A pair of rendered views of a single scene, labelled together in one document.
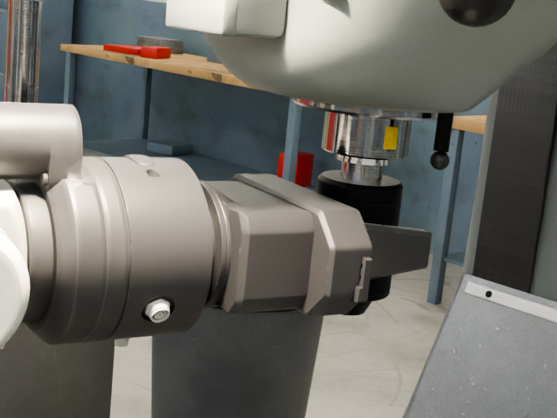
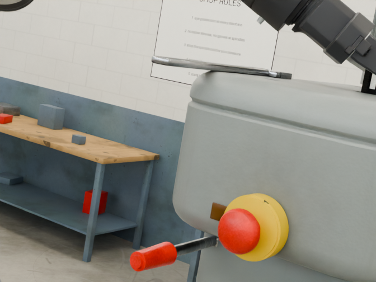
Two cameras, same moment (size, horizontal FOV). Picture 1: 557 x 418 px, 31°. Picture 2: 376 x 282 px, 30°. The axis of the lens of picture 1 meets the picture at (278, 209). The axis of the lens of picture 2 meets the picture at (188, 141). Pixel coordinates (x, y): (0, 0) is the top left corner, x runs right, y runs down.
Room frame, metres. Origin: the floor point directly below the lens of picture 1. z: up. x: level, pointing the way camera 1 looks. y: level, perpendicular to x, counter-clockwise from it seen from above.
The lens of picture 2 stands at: (-0.21, 0.30, 1.92)
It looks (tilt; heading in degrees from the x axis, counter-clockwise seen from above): 8 degrees down; 350
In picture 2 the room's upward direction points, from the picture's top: 10 degrees clockwise
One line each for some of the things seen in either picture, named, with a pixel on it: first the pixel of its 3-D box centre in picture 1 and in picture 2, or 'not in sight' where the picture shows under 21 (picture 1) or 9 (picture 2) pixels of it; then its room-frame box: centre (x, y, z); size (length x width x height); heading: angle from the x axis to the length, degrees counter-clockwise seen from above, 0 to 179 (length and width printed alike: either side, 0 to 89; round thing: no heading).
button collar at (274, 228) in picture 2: not in sight; (254, 226); (0.38, 0.11, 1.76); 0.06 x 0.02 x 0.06; 47
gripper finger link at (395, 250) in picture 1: (385, 253); not in sight; (0.52, -0.06, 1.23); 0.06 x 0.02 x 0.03; 121
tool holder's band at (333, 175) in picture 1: (360, 187); not in sight; (0.54, -0.04, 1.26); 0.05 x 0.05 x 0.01
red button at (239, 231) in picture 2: not in sight; (241, 230); (0.36, 0.13, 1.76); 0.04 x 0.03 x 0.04; 47
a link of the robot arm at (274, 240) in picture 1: (206, 248); not in sight; (0.50, 0.03, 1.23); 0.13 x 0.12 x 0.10; 31
